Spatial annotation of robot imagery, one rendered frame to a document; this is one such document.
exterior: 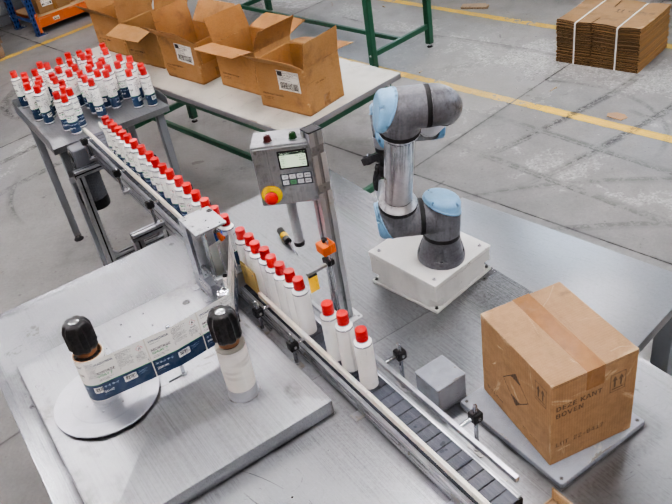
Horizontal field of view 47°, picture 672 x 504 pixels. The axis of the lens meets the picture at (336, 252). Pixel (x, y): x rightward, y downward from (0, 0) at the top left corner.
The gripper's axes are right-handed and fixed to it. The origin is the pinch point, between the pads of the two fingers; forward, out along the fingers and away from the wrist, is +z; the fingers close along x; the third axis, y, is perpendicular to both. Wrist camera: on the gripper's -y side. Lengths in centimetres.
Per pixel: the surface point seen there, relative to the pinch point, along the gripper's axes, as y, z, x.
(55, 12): -653, 80, 178
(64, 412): -13, 11, -125
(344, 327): 42, -5, -63
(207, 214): -25, -14, -57
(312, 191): 19, -32, -47
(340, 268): 20.0, -3.0, -42.8
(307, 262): -13.6, 16.9, -29.8
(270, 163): 12, -42, -54
